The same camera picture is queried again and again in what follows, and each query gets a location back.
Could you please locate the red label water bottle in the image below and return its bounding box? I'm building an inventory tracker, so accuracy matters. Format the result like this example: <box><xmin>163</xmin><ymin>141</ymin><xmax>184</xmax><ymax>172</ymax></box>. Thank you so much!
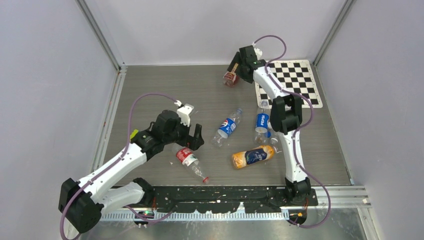
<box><xmin>171</xmin><ymin>143</ymin><xmax>210</xmax><ymax>184</ymax></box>

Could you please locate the yellow red label bottle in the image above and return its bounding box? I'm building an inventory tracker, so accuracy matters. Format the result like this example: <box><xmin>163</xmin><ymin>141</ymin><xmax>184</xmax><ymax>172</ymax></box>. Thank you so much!
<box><xmin>223</xmin><ymin>71</ymin><xmax>239</xmax><ymax>87</ymax></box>

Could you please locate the crushed Pepsi bottle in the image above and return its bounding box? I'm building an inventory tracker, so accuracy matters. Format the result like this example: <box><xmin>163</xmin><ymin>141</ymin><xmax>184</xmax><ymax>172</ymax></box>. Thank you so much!
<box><xmin>211</xmin><ymin>108</ymin><xmax>243</xmax><ymax>147</ymax></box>

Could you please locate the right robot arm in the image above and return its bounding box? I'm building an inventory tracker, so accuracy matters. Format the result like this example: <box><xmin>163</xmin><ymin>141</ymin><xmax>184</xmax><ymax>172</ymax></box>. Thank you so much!
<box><xmin>228</xmin><ymin>46</ymin><xmax>312</xmax><ymax>205</ymax></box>

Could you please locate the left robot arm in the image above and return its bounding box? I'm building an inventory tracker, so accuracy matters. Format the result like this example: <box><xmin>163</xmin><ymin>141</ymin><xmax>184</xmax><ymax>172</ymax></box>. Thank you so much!
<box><xmin>58</xmin><ymin>92</ymin><xmax>204</xmax><ymax>240</ymax></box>

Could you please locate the orange blue label bottle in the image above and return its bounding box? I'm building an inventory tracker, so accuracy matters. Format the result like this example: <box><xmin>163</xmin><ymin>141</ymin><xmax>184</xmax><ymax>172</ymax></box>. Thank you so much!
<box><xmin>230</xmin><ymin>145</ymin><xmax>278</xmax><ymax>169</ymax></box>

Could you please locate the upright Pepsi bottle blue label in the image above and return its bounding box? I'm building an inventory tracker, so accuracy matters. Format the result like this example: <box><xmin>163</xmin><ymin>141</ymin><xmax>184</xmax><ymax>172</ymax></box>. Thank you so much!
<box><xmin>254</xmin><ymin>100</ymin><xmax>271</xmax><ymax>145</ymax></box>

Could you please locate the colourful toy brick stack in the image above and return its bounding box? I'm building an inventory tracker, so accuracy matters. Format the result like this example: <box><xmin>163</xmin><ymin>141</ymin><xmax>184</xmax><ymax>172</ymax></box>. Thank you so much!
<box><xmin>129</xmin><ymin>129</ymin><xmax>139</xmax><ymax>140</ymax></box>

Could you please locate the checkerboard calibration mat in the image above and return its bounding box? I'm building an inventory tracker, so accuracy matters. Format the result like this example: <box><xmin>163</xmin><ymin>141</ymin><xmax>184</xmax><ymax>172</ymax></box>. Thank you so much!
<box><xmin>268</xmin><ymin>59</ymin><xmax>323</xmax><ymax>109</ymax></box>

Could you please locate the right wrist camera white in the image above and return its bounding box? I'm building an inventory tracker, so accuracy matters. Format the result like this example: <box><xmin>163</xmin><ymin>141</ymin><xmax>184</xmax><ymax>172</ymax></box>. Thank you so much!
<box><xmin>253</xmin><ymin>47</ymin><xmax>263</xmax><ymax>60</ymax></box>

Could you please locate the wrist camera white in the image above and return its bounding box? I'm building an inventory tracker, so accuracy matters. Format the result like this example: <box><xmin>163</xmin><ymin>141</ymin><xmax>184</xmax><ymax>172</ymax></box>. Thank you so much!
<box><xmin>253</xmin><ymin>47</ymin><xmax>263</xmax><ymax>60</ymax></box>
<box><xmin>176</xmin><ymin>104</ymin><xmax>194</xmax><ymax>127</ymax></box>

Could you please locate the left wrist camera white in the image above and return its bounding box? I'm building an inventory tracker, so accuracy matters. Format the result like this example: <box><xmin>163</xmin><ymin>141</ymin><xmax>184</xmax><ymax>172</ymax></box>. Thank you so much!
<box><xmin>176</xmin><ymin>104</ymin><xmax>194</xmax><ymax>127</ymax></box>

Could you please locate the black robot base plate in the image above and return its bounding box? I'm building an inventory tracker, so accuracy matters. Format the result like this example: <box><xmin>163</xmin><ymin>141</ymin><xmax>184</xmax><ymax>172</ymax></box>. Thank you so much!
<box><xmin>130</xmin><ymin>185</ymin><xmax>306</xmax><ymax>214</ymax></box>

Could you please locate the aluminium slotted rail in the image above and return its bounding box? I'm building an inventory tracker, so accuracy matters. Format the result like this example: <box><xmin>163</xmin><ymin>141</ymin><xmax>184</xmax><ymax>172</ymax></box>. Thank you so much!
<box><xmin>100</xmin><ymin>209</ymin><xmax>290</xmax><ymax>222</ymax></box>

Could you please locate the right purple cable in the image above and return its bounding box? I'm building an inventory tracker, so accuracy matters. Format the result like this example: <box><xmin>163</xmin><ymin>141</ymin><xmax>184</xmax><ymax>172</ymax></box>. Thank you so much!
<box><xmin>253</xmin><ymin>34</ymin><xmax>332</xmax><ymax>230</ymax></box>

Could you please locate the purple cable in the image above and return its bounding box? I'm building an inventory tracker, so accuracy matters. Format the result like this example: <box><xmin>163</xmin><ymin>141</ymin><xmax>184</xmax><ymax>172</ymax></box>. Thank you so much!
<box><xmin>253</xmin><ymin>34</ymin><xmax>332</xmax><ymax>230</ymax></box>
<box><xmin>58</xmin><ymin>92</ymin><xmax>181</xmax><ymax>240</ymax></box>

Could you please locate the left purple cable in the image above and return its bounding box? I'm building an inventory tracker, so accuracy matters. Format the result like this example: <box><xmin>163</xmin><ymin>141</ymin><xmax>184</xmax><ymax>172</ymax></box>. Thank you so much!
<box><xmin>58</xmin><ymin>92</ymin><xmax>181</xmax><ymax>240</ymax></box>

